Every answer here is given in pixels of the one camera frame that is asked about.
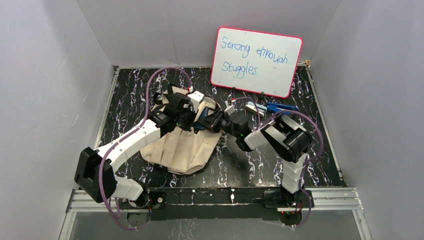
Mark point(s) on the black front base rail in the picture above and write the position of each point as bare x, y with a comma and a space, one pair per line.
221, 203

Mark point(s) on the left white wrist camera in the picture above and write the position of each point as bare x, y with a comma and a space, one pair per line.
196, 98

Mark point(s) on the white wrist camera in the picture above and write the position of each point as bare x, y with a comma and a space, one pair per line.
229, 108
196, 98

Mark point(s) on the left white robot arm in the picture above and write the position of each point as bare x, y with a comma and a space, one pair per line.
96, 168

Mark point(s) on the pink framed whiteboard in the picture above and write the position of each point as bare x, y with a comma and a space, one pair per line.
255, 61

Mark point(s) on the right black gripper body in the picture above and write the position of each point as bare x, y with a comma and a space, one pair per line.
220, 121

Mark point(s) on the blue black stapler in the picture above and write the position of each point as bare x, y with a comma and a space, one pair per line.
274, 107

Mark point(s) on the beige canvas backpack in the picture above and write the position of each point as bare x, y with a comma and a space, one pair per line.
180, 152

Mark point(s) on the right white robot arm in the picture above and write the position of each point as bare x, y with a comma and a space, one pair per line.
289, 140

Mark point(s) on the light blue white stapler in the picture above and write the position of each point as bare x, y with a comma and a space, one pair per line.
256, 108

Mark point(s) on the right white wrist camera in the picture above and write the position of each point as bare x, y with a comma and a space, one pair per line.
229, 108

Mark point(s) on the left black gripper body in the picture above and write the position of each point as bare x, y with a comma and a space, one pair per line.
185, 110

